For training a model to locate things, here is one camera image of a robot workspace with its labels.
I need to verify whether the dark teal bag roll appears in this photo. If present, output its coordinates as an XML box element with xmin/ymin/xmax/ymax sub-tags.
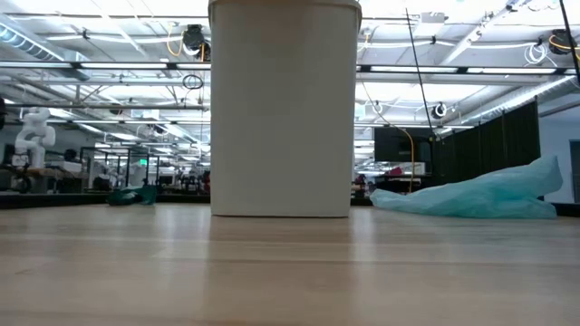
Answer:
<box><xmin>106</xmin><ymin>184</ymin><xmax>159</xmax><ymax>207</ymax></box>

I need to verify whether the white plastic trash bin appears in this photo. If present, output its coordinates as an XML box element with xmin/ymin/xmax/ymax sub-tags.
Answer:
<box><xmin>208</xmin><ymin>0</ymin><xmax>363</xmax><ymax>219</ymax></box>

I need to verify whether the white robot figure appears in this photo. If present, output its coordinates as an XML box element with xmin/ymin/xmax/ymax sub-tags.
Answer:
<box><xmin>12</xmin><ymin>107</ymin><xmax>57</xmax><ymax>168</ymax></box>

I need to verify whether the black partition screen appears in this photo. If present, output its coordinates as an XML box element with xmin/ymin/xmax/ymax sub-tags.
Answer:
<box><xmin>432</xmin><ymin>98</ymin><xmax>541</xmax><ymax>187</ymax></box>

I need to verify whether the slanted black pole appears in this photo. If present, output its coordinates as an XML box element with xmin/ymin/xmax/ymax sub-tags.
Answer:
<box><xmin>559</xmin><ymin>0</ymin><xmax>580</xmax><ymax>85</ymax></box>

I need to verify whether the black table frame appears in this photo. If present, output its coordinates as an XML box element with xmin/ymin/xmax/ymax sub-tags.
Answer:
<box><xmin>0</xmin><ymin>192</ymin><xmax>212</xmax><ymax>210</ymax></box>

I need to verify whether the light blue trash bag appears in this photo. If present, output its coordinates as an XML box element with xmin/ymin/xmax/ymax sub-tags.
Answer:
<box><xmin>370</xmin><ymin>155</ymin><xmax>565</xmax><ymax>221</ymax></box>

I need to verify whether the thin black pole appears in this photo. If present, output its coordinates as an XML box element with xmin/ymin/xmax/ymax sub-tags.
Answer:
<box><xmin>405</xmin><ymin>7</ymin><xmax>437</xmax><ymax>137</ymax></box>

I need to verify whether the black monitor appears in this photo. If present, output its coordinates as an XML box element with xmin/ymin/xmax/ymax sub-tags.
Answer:
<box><xmin>373</xmin><ymin>126</ymin><xmax>434</xmax><ymax>164</ymax></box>

